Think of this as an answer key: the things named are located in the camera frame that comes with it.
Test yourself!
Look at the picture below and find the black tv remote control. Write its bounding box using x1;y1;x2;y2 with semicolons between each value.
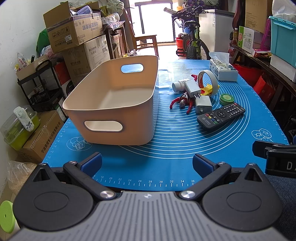
197;102;245;131

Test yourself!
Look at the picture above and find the white charger adapter front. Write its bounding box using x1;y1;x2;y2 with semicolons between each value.
195;95;212;115

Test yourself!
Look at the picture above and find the white charger adapter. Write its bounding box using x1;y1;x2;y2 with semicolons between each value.
185;79;201;98
195;95;212;115

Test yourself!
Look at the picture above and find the beige plastic storage bin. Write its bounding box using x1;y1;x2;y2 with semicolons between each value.
63;55;159;146

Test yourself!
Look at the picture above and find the green round tin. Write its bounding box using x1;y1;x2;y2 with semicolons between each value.
219;93;235;106

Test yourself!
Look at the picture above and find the red ultraman action figure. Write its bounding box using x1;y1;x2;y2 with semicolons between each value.
170;92;195;114

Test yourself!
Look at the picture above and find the yellow red toy tool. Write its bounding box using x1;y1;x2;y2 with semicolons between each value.
191;74;220;96

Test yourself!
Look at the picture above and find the white pill bottle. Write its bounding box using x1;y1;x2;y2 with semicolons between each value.
171;79;189;92

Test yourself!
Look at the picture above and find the white tape roll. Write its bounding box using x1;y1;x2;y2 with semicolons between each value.
197;70;219;96

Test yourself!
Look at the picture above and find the floor cardboard box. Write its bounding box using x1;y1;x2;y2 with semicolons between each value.
18;110;64;164

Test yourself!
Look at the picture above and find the blue silicone baking mat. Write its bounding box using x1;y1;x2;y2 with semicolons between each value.
44;60;287;191

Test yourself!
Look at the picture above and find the bag of grain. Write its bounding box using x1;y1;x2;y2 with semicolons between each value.
7;161;37;195

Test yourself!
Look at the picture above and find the dark wooden side table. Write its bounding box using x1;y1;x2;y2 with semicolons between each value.
230;43;295;110

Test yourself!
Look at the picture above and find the green lidded container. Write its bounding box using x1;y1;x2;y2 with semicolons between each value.
1;105;40;151

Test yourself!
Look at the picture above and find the lime green stool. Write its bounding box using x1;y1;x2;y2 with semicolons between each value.
0;200;16;233

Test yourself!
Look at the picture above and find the black metal shelf cart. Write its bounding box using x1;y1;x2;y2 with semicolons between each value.
16;57;65;113

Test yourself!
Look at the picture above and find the white floral tissue box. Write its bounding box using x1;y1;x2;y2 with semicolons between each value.
209;52;238;82

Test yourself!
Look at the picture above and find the large lower cardboard box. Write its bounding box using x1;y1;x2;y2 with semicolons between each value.
62;35;110;86

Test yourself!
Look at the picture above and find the teal plastic crate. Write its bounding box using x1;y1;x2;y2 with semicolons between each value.
268;16;296;68

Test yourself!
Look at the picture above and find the green white carton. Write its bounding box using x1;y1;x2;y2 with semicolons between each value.
237;26;254;54

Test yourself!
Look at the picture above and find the green black bicycle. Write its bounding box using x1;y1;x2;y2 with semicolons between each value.
171;6;211;60

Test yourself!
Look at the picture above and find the red bucket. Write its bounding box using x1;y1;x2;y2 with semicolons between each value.
175;37;183;50

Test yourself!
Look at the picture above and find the wooden chair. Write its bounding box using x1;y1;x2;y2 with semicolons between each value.
123;9;159;57

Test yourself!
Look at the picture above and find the open top cardboard box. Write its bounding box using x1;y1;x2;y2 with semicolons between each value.
43;1;103;53

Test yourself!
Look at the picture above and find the tall brown cardboard box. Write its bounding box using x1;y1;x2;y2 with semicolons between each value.
244;0;273;33

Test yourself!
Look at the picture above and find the white chest freezer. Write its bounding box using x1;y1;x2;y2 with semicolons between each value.
199;9;234;52

